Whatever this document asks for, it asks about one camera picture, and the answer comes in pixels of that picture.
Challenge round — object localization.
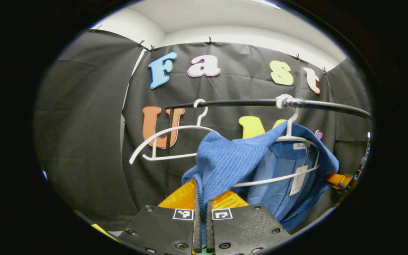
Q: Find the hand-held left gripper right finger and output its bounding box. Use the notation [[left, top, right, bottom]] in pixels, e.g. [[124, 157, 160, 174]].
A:
[[206, 189, 291, 255]]

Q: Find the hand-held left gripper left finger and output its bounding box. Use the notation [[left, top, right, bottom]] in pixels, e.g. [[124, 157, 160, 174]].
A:
[[118, 179, 203, 255]]

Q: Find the white plastic clothes hanger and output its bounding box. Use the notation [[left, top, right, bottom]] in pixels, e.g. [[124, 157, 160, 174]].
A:
[[130, 98, 220, 165], [232, 94, 321, 188]]

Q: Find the blue shirt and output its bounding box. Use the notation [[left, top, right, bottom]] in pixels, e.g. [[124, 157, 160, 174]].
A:
[[182, 121, 340, 245]]

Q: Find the black clothes rack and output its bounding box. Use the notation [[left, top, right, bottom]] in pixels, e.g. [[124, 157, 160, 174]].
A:
[[164, 98, 373, 197]]

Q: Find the black backdrop cloth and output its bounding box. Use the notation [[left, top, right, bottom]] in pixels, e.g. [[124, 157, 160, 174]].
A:
[[34, 30, 372, 231]]

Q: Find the ceiling light panel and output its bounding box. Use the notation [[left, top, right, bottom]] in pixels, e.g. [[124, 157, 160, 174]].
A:
[[252, 0, 282, 10]]

